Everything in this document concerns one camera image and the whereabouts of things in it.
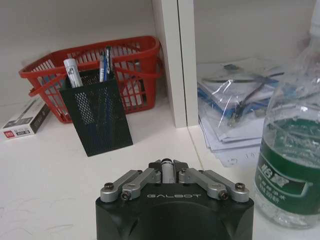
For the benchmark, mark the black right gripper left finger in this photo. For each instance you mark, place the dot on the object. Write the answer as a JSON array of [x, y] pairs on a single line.
[[136, 180]]

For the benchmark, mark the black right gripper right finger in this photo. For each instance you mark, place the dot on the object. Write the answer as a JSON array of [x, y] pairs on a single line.
[[210, 182]]

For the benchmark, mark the stack of white papers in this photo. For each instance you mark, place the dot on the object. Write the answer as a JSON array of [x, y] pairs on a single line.
[[225, 140]]

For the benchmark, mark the black mesh pen holder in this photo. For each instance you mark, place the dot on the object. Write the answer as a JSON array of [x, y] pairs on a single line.
[[100, 117]]

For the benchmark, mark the blue and white booklet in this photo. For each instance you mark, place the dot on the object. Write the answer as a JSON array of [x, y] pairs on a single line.
[[215, 96]]

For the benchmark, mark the clear water bottle green label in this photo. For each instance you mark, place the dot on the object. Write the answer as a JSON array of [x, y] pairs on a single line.
[[290, 140]]

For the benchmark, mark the red plastic basket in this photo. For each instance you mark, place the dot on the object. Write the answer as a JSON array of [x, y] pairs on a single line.
[[135, 75]]

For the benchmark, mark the blue and white pen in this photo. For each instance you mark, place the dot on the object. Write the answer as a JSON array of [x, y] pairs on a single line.
[[102, 70]]

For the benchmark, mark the black and blue pen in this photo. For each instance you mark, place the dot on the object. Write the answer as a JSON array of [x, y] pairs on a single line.
[[108, 62]]

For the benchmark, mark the white shelf divider panel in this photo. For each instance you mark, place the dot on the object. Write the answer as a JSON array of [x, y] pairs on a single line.
[[175, 62]]

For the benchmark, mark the white marker with black print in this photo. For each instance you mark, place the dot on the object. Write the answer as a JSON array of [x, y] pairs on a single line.
[[72, 73]]

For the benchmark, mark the grey pen box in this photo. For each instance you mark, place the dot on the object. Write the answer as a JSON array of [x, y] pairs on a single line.
[[25, 120]]

